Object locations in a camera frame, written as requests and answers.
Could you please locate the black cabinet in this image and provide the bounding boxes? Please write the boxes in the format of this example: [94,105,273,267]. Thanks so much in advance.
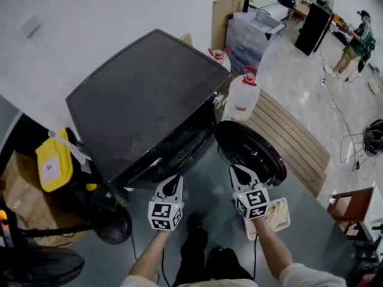
[294,3,335,56]

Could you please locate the black cable bundle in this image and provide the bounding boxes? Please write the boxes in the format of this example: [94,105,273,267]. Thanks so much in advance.
[362,120,383,157]

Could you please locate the black pedestal fan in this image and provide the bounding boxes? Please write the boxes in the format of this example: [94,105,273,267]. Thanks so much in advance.
[0,201,133,287]

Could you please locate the black-framed glass partition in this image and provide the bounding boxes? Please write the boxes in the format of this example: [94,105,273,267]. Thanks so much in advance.
[0,96,23,158]

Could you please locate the brown board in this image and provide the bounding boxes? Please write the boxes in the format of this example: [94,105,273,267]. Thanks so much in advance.
[211,0,250,52]

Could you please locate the white floor cable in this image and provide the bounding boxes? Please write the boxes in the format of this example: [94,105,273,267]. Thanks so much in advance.
[320,82,360,173]

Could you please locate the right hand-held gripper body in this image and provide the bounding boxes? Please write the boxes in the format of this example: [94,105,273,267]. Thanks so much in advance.
[232,184,270,221]

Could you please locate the person's left forearm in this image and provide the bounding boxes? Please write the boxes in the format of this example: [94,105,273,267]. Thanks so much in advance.
[128,229,171,282]

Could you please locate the white drain hose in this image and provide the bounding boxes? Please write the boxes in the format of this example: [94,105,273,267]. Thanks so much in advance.
[47,130,87,164]

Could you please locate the wire frame chair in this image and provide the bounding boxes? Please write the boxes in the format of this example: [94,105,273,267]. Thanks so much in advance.
[340,117,383,172]

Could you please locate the clear red-capped water jug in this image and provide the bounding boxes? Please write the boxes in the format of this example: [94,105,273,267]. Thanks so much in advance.
[223,66,261,122]
[208,48,233,74]

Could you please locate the wooden slatted ramp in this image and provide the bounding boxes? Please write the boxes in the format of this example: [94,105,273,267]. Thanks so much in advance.
[245,88,332,199]

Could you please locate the clear plastic storage box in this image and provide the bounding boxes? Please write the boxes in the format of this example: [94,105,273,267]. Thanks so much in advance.
[224,9,287,76]

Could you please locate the dark grey washing machine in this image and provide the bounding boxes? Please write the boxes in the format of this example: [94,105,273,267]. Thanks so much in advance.
[65,28,233,191]

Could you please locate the round black washer door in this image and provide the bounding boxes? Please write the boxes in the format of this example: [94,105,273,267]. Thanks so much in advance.
[214,120,288,188]

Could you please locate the person's legs in black trousers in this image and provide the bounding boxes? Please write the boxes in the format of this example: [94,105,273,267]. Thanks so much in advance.
[173,212,255,287]

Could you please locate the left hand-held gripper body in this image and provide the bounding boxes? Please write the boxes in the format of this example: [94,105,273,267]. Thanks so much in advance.
[147,199,184,231]

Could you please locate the yellow plastic container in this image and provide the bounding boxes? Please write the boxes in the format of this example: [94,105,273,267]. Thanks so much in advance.
[35,127,99,194]

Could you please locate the person's white shirt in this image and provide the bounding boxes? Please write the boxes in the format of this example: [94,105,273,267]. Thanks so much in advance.
[119,261,348,287]

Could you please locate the person's right forearm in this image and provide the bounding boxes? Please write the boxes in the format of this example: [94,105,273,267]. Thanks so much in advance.
[253,216,293,280]

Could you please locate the white plastic laundry basket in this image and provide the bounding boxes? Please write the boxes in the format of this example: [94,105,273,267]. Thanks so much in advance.
[244,197,291,241]

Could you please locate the large beige clothes piece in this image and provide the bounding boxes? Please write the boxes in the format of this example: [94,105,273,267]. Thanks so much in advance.
[266,200,288,230]

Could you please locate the brown cardboard box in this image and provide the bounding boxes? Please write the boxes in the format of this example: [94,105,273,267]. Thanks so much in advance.
[2,149,90,248]

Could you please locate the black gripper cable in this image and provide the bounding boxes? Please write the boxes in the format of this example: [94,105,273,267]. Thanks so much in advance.
[160,248,172,287]
[253,238,259,280]

